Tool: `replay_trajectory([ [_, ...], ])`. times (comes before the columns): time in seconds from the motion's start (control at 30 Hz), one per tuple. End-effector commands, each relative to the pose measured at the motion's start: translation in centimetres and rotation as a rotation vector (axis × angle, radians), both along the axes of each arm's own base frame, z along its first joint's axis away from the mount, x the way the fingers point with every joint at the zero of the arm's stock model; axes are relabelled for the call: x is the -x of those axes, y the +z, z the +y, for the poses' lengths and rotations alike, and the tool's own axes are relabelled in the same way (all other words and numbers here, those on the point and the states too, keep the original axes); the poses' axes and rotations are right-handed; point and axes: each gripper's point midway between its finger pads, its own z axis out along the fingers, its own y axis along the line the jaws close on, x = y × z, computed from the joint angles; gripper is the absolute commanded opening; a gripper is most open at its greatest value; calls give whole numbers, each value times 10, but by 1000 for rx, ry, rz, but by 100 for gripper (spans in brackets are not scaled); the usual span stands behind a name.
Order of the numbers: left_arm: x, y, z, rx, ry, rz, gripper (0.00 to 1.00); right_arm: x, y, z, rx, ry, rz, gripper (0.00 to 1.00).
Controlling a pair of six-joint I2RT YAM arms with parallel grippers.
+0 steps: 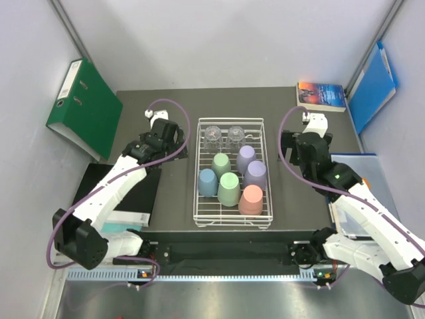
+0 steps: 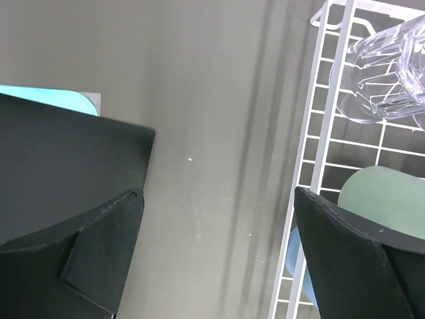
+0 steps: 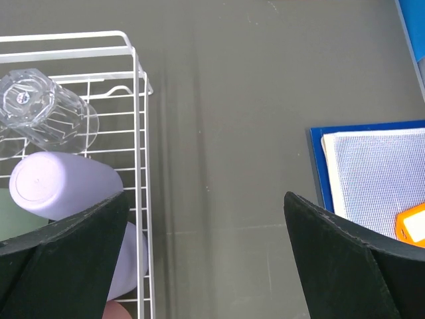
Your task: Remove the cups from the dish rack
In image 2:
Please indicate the clear plastic cup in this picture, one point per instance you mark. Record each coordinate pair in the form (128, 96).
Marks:
(383, 75)

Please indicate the white wire dish rack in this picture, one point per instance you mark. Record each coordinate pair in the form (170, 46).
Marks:
(330, 147)

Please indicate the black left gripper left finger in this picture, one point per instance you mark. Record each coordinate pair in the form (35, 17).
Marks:
(76, 268)

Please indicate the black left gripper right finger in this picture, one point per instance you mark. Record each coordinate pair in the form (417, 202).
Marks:
(358, 268)

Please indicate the dark green cup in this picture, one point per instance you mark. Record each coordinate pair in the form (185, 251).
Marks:
(388, 197)

